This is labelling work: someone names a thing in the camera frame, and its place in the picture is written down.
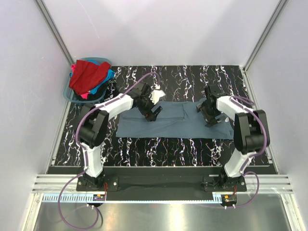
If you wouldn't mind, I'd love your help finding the aluminium frame post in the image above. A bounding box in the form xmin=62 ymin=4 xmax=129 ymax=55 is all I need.
xmin=34 ymin=0 xmax=74 ymax=64
xmin=243 ymin=0 xmax=289 ymax=72

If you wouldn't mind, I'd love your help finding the aluminium frame post left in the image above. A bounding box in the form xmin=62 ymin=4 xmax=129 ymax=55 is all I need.
xmin=34 ymin=0 xmax=74 ymax=64

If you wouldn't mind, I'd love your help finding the black garment in basket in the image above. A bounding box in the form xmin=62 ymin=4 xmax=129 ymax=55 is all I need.
xmin=72 ymin=82 xmax=109 ymax=103

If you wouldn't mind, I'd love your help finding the red t shirt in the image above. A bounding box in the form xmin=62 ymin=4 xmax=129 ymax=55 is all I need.
xmin=69 ymin=60 xmax=111 ymax=95

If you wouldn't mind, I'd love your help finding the white slotted cable duct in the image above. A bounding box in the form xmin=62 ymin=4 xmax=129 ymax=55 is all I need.
xmin=42 ymin=193 xmax=235 ymax=205

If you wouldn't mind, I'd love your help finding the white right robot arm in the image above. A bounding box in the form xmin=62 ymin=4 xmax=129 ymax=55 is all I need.
xmin=196 ymin=85 xmax=270 ymax=191

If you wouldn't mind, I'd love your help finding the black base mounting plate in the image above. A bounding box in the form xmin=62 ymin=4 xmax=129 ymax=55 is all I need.
xmin=77 ymin=175 xmax=247 ymax=193

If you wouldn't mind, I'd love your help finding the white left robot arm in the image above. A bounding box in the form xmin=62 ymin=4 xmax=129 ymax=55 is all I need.
xmin=75 ymin=83 xmax=166 ymax=191

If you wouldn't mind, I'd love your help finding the aluminium front rail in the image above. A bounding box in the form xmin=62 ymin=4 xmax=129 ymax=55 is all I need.
xmin=33 ymin=174 xmax=293 ymax=194

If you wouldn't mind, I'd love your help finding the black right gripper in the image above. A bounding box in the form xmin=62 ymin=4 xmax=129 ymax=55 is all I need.
xmin=196 ymin=100 xmax=226 ymax=128

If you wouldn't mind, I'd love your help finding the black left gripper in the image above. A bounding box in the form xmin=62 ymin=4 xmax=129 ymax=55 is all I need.
xmin=139 ymin=91 xmax=162 ymax=122

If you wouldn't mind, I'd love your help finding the aluminium frame post right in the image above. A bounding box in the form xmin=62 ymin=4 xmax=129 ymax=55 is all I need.
xmin=243 ymin=0 xmax=289 ymax=72

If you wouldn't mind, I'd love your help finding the pink garment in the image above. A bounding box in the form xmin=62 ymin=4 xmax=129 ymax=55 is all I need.
xmin=81 ymin=92 xmax=89 ymax=100

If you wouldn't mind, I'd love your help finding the grey-blue t shirt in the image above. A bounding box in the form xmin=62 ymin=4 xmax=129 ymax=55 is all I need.
xmin=116 ymin=98 xmax=234 ymax=140

